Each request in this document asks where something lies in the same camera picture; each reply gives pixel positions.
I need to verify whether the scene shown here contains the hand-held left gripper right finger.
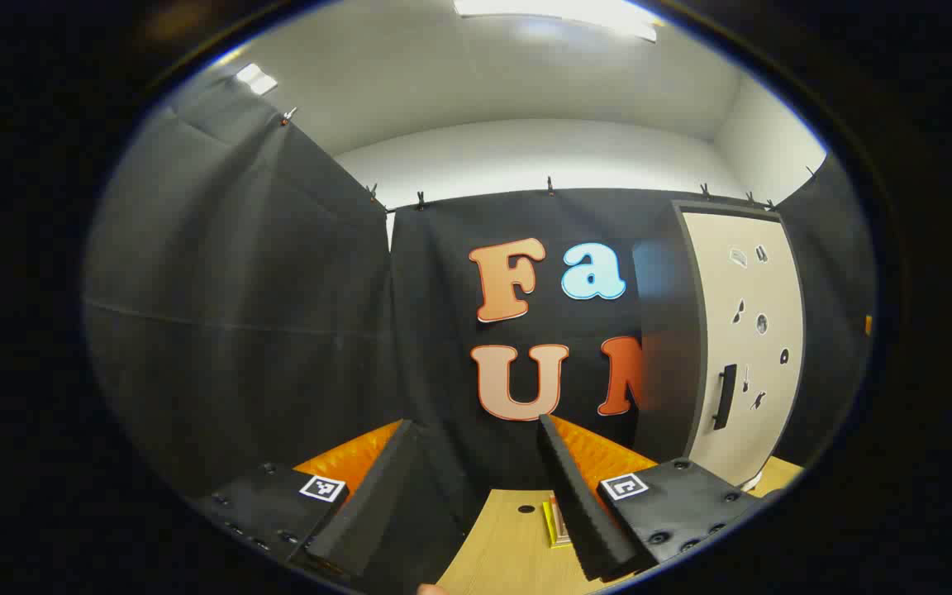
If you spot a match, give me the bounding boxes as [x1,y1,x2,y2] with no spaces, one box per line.
[535,413,778,583]

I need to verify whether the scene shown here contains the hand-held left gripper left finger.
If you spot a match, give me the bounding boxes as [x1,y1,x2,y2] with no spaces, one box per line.
[193,418,421,579]

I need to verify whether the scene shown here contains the beige cabinet door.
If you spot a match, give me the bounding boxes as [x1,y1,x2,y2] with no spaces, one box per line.
[681,211,803,487]

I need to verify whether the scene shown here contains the grey cabinet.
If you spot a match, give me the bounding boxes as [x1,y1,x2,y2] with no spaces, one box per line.
[633,198,807,488]

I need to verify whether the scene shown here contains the yellow booklet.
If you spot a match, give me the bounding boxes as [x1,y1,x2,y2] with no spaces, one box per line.
[542,500,574,549]

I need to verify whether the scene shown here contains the black backdrop cloth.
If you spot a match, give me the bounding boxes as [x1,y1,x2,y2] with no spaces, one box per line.
[83,79,878,579]

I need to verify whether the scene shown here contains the row of black cloth clips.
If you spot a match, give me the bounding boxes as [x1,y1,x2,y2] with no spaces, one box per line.
[280,106,817,209]

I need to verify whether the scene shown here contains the small ceiling light panel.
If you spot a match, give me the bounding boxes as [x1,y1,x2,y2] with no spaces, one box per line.
[235,64,278,96]

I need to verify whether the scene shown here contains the long ceiling light panel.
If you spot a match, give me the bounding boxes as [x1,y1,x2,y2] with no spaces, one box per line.
[453,0,659,42]

